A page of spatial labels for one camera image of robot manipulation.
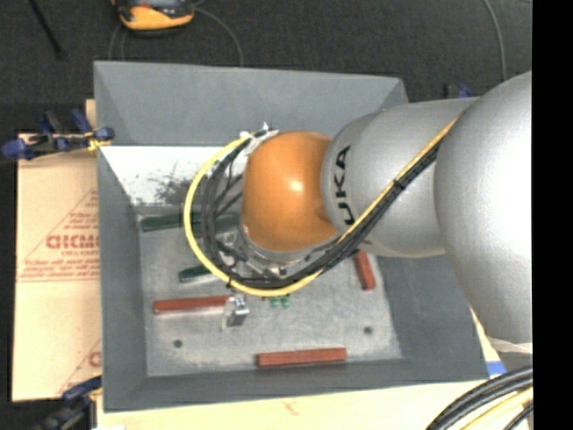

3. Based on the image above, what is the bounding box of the red-brown flat block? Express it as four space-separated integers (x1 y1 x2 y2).
152 295 233 315
352 249 377 292
255 347 348 368

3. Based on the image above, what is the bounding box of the dark green flat block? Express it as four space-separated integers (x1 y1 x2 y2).
140 211 239 233
177 262 225 285

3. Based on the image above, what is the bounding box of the grey metal bin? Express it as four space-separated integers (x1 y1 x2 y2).
92 60 490 412

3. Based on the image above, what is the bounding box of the brown cardboard board, red print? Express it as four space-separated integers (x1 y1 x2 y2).
10 131 105 403

